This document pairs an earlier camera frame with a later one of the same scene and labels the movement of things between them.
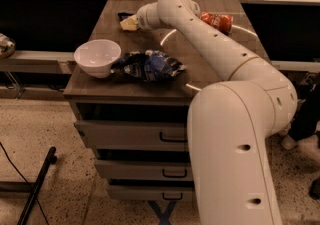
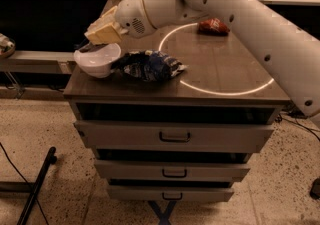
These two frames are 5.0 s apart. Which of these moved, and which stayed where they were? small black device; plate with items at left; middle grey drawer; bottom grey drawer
Moved: small black device
Stayed: bottom grey drawer; plate with items at left; middle grey drawer
